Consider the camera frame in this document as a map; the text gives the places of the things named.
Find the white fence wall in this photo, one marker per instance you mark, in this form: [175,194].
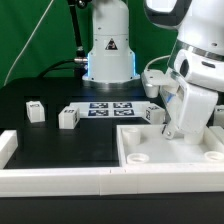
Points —
[199,177]

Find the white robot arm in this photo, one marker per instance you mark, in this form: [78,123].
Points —
[195,74]

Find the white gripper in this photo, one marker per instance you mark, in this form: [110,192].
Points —
[189,106]

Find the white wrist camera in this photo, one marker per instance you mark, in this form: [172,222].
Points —
[153,80]

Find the white square table top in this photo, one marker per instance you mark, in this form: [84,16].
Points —
[140,145]

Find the fiducial marker sheet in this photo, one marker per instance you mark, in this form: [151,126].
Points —
[110,109]

